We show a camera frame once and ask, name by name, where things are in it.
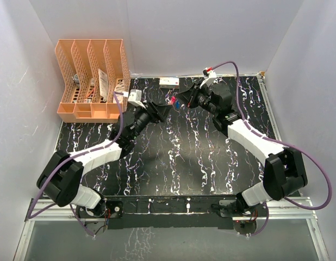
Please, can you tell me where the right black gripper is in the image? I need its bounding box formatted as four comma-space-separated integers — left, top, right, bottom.
176, 82, 219, 116

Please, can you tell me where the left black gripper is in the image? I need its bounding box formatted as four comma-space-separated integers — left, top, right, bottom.
129, 101, 172, 141

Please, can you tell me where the red strap keychain with ring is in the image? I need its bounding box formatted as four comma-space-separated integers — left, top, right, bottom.
169, 96, 176, 105

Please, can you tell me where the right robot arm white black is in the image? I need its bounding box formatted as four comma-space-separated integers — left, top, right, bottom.
176, 84, 308, 216

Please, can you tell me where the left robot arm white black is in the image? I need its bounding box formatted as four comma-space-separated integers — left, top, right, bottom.
36, 102, 172, 217

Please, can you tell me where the small white red box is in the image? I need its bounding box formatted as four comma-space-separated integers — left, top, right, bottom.
159, 77, 179, 89

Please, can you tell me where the white labelled packet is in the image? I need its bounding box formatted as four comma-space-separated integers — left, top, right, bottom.
113, 82, 125, 103

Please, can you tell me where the white paper packet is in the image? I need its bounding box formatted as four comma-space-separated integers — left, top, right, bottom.
98, 69, 109, 102

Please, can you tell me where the orange plastic file organizer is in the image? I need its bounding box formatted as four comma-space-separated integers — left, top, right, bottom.
55, 39, 130, 123

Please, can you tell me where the round metal object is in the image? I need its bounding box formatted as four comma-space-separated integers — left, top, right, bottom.
72, 74, 79, 83

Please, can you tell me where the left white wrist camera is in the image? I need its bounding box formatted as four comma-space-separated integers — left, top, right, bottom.
128, 89, 145, 108

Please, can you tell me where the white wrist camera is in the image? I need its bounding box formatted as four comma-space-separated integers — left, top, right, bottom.
128, 89, 145, 108
201, 67, 217, 87

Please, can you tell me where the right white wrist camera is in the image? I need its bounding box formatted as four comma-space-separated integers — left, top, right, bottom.
201, 67, 217, 87

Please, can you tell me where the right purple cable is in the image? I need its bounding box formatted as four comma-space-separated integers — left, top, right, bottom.
208, 61, 333, 210

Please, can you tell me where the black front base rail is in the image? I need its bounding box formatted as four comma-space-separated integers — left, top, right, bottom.
105, 195, 235, 229

